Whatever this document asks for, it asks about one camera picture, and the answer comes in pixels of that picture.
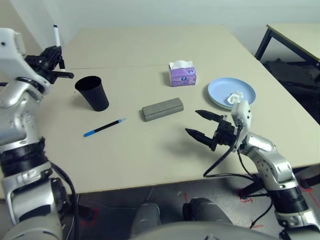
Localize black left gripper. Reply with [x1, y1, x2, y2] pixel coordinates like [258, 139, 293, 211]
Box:
[24, 46, 75, 85]

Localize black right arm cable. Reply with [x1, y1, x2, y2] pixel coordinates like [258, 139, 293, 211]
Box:
[203, 126, 251, 179]

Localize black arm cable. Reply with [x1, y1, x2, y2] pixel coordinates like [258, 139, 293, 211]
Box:
[203, 126, 251, 179]
[51, 162, 81, 240]

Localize green plate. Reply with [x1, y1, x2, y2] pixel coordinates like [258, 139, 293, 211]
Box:
[209, 97, 235, 111]

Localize black plastic cup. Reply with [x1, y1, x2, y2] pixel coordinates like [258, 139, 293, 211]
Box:
[74, 75, 110, 112]

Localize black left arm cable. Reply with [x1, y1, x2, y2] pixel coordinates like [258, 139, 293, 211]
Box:
[51, 162, 81, 240]

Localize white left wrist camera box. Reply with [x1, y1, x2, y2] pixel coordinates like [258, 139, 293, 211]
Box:
[0, 27, 52, 95]

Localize black pen blue cap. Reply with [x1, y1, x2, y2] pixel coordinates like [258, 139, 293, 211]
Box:
[83, 118, 128, 138]

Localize grey left robot leg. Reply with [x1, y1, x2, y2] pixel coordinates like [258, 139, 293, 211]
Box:
[132, 202, 161, 233]

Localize purple tissue pack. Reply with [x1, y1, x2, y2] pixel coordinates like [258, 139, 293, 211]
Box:
[168, 60, 197, 88]

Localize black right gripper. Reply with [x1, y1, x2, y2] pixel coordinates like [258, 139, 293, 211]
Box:
[184, 109, 240, 152]

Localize white tissue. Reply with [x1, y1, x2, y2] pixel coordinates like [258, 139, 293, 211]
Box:
[226, 91, 245, 105]

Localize grey round base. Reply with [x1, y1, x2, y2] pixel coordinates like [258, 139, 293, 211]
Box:
[182, 197, 232, 225]

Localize beige table black legs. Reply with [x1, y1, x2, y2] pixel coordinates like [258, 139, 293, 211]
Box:
[254, 23, 320, 63]

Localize grey glasses case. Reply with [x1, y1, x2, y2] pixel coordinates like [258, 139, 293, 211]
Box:
[141, 97, 185, 123]

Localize grey robot torso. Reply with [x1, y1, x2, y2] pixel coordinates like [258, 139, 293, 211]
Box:
[129, 221, 276, 240]

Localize blue plate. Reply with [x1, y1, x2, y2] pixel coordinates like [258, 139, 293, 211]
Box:
[207, 77, 257, 109]

